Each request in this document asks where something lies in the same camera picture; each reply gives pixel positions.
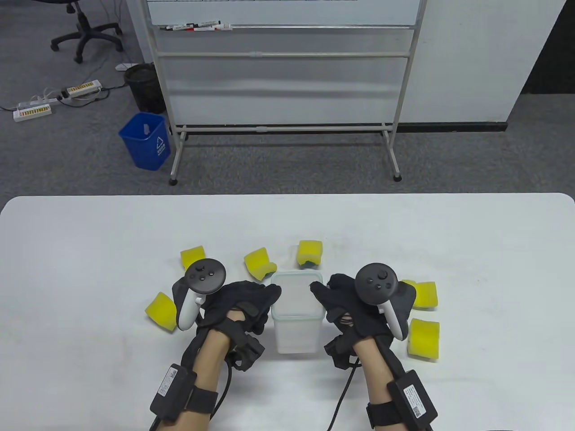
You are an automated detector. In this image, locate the blue trash bin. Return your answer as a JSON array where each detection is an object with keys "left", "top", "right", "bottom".
[{"left": 118, "top": 112, "right": 172, "bottom": 171}]

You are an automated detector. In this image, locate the black mesh wastebasket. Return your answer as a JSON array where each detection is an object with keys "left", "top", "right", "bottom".
[{"left": 124, "top": 63, "right": 167, "bottom": 114}]

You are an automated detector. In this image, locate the person's left forearm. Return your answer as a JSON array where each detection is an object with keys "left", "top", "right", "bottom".
[{"left": 157, "top": 330, "right": 235, "bottom": 431}]

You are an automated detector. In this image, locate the white power strip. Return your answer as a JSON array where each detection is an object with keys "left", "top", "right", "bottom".
[
  {"left": 61, "top": 79, "right": 103, "bottom": 99},
  {"left": 13, "top": 101, "right": 53, "bottom": 123}
]

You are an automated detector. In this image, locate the black white VR controller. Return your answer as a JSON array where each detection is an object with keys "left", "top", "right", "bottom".
[
  {"left": 354, "top": 263, "right": 417, "bottom": 343},
  {"left": 173, "top": 258, "right": 226, "bottom": 331}
]

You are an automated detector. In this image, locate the clear plastic container lid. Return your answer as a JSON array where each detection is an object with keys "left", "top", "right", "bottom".
[{"left": 270, "top": 269, "right": 326, "bottom": 322}]

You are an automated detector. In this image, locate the person's left hand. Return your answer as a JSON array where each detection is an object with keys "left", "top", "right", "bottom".
[{"left": 196, "top": 280, "right": 283, "bottom": 343}]

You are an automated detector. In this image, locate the person's right forearm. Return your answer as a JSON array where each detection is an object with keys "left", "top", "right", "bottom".
[{"left": 352, "top": 337, "right": 420, "bottom": 431}]

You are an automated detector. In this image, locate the black wrist strap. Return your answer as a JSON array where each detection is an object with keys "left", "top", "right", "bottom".
[
  {"left": 186, "top": 386, "right": 219, "bottom": 416},
  {"left": 366, "top": 402, "right": 398, "bottom": 429}
]

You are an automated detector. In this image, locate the person's right hand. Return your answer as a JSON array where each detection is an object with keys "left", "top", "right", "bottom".
[{"left": 310, "top": 274, "right": 389, "bottom": 356}]

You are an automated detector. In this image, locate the black wrist sensor box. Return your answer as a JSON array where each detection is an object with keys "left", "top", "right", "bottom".
[
  {"left": 150, "top": 365, "right": 197, "bottom": 423},
  {"left": 386, "top": 369, "right": 438, "bottom": 431}
]

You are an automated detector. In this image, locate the black office chair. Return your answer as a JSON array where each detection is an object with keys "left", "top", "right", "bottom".
[{"left": 50, "top": 0, "right": 124, "bottom": 63}]

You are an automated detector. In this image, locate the white rolling whiteboard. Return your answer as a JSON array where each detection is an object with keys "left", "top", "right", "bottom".
[{"left": 127, "top": 0, "right": 429, "bottom": 185}]

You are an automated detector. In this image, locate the black cable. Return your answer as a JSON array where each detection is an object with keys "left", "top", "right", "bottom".
[
  {"left": 326, "top": 359, "right": 360, "bottom": 431},
  {"left": 211, "top": 352, "right": 234, "bottom": 431}
]

